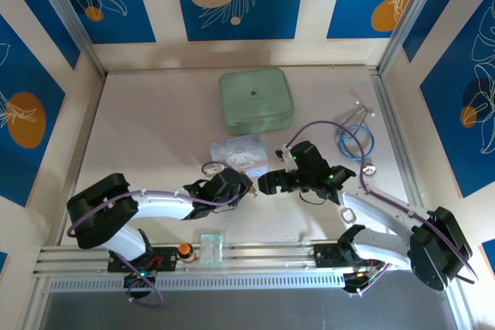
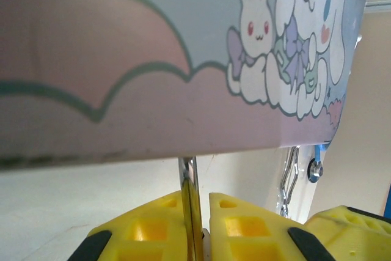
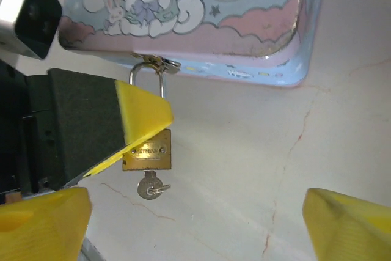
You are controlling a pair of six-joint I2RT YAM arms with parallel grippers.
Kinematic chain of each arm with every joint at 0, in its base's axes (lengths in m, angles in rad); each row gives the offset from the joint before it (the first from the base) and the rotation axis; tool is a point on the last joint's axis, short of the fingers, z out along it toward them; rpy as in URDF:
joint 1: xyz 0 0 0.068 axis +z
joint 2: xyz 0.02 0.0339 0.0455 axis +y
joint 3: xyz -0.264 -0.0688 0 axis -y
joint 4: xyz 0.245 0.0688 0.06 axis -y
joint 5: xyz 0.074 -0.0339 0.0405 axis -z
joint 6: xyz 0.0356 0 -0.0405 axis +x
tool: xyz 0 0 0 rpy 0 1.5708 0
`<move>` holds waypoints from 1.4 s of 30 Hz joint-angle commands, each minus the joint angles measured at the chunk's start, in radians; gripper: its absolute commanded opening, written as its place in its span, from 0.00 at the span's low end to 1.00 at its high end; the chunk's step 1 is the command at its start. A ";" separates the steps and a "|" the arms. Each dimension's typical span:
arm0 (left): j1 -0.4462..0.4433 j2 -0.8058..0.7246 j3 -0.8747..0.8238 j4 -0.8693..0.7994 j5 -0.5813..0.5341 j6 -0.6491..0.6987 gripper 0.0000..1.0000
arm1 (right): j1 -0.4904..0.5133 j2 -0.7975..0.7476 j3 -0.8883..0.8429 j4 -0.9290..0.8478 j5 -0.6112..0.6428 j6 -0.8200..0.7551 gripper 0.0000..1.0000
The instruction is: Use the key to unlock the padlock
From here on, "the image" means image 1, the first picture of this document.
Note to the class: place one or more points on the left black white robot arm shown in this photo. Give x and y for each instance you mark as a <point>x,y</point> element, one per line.
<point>162,204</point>

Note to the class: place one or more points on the mint green zipper case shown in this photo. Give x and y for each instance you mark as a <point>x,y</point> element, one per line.
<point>255,98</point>

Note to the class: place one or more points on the left black connector module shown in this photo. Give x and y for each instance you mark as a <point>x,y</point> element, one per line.
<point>139,279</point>

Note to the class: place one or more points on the blue tube stethoscope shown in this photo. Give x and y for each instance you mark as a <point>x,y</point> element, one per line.
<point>369,169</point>

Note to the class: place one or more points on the silver surgical scissors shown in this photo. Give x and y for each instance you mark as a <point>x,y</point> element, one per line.
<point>341,212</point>

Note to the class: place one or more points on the aluminium table edge rail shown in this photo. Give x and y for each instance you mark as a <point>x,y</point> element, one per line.
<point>263,254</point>

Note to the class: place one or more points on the small bottle orange cap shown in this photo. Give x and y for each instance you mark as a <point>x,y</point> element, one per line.
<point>186,250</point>

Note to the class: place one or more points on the black connector module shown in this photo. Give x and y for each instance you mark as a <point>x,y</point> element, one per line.
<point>139,279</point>
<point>356,281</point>

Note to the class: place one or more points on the right aluminium frame post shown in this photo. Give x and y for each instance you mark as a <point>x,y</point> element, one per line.
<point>410,13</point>

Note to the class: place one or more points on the cartoon dog tin box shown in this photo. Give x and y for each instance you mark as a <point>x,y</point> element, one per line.
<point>236,152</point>

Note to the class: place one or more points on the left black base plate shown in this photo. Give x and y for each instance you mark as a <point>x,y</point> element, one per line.
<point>166,260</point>

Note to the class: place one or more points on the clear plastic bag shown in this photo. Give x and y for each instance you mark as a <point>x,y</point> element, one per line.
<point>212,249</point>

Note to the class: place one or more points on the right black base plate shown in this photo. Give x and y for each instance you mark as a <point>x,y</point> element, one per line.
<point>326,256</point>

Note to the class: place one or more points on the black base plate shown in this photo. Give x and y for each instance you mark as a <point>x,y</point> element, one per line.
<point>166,260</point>
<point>326,256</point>

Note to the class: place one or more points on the aluminium frame post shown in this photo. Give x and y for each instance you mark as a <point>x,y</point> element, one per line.
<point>65,9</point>
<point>410,13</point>

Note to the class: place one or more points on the left aluminium frame post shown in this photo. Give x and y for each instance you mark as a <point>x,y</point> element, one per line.
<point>65,9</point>

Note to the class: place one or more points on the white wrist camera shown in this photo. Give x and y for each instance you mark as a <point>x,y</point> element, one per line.
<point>285,154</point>
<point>212,170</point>

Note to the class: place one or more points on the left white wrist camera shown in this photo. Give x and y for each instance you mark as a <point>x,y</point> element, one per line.
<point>212,170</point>

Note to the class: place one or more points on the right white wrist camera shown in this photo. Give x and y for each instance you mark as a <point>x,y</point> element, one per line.
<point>285,154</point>

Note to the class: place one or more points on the right black connector module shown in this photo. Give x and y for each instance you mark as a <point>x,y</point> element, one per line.
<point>356,281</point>

